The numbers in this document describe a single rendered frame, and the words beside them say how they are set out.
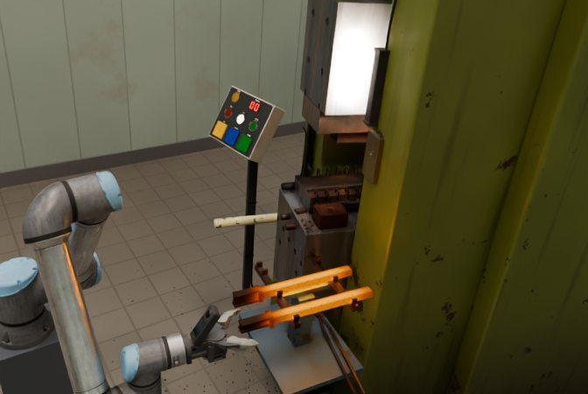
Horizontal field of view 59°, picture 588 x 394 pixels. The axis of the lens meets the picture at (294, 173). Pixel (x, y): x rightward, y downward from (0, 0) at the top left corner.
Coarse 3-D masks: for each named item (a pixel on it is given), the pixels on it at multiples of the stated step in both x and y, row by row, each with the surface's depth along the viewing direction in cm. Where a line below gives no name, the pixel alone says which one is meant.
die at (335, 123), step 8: (304, 96) 210; (304, 104) 210; (312, 104) 201; (304, 112) 211; (312, 112) 202; (320, 112) 194; (312, 120) 203; (320, 120) 196; (328, 120) 197; (336, 120) 198; (344, 120) 199; (352, 120) 200; (360, 120) 201; (312, 128) 203; (320, 128) 198; (328, 128) 199; (336, 128) 200; (344, 128) 201; (352, 128) 202; (360, 128) 203; (368, 128) 204
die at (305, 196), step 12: (300, 180) 224; (312, 180) 225; (324, 180) 226; (336, 180) 227; (348, 180) 225; (300, 192) 223; (312, 192) 215; (324, 192) 216; (336, 192) 217; (360, 192) 219
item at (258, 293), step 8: (320, 272) 179; (328, 272) 179; (336, 272) 180; (344, 272) 180; (288, 280) 174; (296, 280) 174; (304, 280) 174; (312, 280) 175; (320, 280) 176; (328, 280) 178; (248, 288) 167; (256, 288) 167; (264, 288) 169; (272, 288) 170; (280, 288) 170; (288, 288) 171; (296, 288) 173; (240, 296) 163; (248, 296) 166; (256, 296) 168; (264, 296) 168; (240, 304) 166; (248, 304) 167
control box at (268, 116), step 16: (240, 96) 258; (224, 112) 262; (240, 112) 256; (256, 112) 249; (272, 112) 243; (240, 128) 253; (256, 128) 246; (272, 128) 247; (256, 144) 245; (256, 160) 249
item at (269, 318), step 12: (360, 288) 173; (312, 300) 166; (324, 300) 166; (336, 300) 167; (348, 300) 169; (276, 312) 160; (288, 312) 160; (300, 312) 161; (312, 312) 163; (240, 324) 154; (252, 324) 154; (264, 324) 158
